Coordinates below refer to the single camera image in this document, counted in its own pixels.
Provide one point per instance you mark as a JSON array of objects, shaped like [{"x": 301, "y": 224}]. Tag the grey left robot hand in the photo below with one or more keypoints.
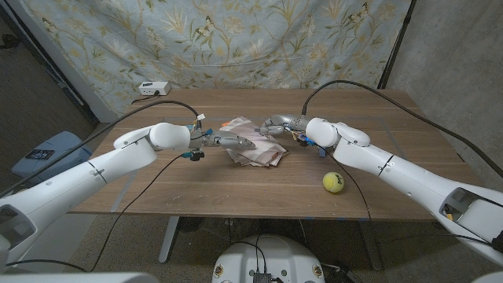
[{"x": 230, "y": 141}]

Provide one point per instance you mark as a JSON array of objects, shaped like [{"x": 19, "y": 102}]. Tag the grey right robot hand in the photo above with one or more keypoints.
[{"x": 281, "y": 123}]

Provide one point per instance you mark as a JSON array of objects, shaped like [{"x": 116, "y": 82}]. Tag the beige cloth with orange stripes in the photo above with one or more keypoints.
[{"x": 259, "y": 151}]

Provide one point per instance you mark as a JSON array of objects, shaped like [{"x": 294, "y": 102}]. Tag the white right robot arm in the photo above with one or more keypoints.
[{"x": 404, "y": 173}]

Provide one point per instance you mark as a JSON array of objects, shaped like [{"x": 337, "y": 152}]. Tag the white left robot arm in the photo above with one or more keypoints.
[{"x": 82, "y": 181}]

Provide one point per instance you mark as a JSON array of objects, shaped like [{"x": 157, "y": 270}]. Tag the yellow tennis ball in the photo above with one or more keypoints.
[{"x": 333, "y": 182}]

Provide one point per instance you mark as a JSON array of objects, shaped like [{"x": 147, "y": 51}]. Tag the white power box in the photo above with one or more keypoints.
[{"x": 155, "y": 87}]

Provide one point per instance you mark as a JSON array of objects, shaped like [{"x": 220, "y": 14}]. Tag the floral printed backdrop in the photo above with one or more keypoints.
[{"x": 236, "y": 39}]

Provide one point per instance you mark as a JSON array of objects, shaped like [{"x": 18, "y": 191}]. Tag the grey metal table leg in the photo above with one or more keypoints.
[
  {"x": 371, "y": 245},
  {"x": 169, "y": 239}
]

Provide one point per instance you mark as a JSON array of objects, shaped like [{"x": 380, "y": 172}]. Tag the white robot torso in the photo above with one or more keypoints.
[{"x": 271, "y": 255}]

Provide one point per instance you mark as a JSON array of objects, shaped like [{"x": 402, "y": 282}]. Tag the black backdrop stand pole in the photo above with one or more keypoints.
[
  {"x": 88, "y": 114},
  {"x": 397, "y": 44}
]

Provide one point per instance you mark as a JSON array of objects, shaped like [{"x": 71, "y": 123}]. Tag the blue plastic bin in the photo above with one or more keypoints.
[{"x": 55, "y": 161}]

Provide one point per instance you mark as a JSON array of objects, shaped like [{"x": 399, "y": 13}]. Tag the small blue toy camera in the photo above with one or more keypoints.
[{"x": 322, "y": 152}]

